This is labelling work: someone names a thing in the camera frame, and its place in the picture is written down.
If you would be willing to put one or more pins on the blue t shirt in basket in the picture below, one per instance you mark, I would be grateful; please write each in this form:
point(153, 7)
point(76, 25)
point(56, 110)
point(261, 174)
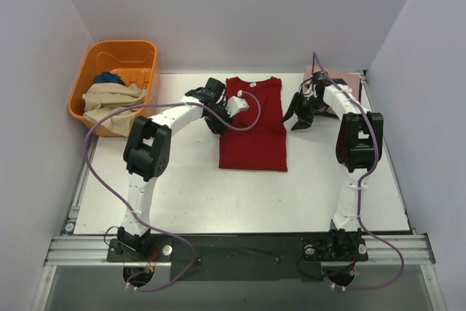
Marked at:
point(108, 77)

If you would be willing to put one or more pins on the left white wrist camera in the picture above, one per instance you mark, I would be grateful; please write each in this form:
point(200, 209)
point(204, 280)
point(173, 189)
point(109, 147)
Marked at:
point(236, 104)

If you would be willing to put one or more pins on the orange plastic basket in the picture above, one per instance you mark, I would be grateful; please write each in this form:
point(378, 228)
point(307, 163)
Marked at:
point(135, 61)

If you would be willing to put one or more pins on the folded pink t shirt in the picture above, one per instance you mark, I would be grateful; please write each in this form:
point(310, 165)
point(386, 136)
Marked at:
point(314, 82)

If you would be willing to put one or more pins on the beige t shirt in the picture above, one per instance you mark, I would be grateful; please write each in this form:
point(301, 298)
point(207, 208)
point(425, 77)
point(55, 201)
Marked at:
point(103, 99)

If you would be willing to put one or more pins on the red t shirt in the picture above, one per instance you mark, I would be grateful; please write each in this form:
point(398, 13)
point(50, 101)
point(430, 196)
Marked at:
point(263, 147)

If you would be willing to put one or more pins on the folded navy t shirt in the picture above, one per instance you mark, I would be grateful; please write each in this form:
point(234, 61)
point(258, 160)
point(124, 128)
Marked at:
point(360, 89)

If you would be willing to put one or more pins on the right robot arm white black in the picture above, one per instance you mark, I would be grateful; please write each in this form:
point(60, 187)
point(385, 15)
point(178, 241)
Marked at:
point(359, 142)

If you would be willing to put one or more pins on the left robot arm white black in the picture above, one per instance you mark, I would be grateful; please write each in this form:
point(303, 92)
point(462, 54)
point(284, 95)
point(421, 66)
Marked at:
point(147, 155)

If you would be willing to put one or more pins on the aluminium rail frame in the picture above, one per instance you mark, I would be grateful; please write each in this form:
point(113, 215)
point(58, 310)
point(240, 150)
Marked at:
point(221, 213)

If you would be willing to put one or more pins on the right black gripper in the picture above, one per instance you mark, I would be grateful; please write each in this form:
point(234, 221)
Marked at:
point(306, 105)

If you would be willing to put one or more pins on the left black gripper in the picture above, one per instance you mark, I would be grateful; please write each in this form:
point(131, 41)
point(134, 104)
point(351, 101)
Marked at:
point(217, 118)

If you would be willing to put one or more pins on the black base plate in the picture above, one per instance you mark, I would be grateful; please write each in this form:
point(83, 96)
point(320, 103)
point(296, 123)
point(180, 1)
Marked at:
point(250, 257)

